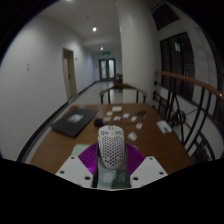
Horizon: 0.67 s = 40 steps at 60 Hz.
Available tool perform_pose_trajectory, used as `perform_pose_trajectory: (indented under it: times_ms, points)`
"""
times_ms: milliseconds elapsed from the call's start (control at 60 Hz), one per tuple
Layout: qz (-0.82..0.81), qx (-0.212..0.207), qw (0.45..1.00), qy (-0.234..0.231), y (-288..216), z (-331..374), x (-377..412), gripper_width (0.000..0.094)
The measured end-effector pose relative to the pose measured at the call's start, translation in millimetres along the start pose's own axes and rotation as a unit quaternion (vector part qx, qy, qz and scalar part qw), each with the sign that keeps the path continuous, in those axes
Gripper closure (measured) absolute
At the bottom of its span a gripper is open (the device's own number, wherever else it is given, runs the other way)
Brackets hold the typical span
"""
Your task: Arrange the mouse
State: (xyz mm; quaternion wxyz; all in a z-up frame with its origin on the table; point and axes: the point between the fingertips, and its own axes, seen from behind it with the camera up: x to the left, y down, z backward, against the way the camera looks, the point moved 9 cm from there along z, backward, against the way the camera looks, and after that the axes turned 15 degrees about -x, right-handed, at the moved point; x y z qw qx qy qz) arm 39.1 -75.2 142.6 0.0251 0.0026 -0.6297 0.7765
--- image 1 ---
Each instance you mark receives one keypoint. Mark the dark framed window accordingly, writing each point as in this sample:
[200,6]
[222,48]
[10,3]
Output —
[178,63]

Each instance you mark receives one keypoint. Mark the white honeycomb computer mouse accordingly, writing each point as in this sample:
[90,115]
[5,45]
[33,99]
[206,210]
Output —
[111,146]

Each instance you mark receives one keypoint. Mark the small white flat box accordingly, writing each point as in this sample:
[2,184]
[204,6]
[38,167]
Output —
[117,108]

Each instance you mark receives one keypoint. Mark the small white red sticker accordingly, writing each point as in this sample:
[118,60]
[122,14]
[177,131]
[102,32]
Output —
[139,125]

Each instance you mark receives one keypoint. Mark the small black box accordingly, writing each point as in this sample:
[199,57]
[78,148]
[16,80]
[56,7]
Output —
[99,122]

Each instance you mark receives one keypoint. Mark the brown wooden chair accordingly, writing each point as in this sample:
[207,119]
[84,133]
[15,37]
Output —
[121,86]

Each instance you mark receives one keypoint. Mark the dark closed laptop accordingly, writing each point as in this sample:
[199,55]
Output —
[75,120]

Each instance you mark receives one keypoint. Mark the white paper sheet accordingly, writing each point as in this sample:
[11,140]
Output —
[164,126]

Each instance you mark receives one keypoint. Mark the green exit sign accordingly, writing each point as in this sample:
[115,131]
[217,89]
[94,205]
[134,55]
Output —
[106,53]

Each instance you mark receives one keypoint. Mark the round ceiling light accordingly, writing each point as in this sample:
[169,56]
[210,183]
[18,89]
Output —
[94,29]

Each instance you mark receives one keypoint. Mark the glass double door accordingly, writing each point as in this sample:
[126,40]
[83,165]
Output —
[107,69]

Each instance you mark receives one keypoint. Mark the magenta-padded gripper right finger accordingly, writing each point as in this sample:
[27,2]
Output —
[148,171]

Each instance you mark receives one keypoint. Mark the open side door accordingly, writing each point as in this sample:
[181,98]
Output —
[68,75]

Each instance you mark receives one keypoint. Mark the black railing with wooden handrail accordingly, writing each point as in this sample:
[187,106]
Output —
[186,79]

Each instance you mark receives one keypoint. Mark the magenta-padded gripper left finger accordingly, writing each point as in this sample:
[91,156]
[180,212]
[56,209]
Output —
[75,171]

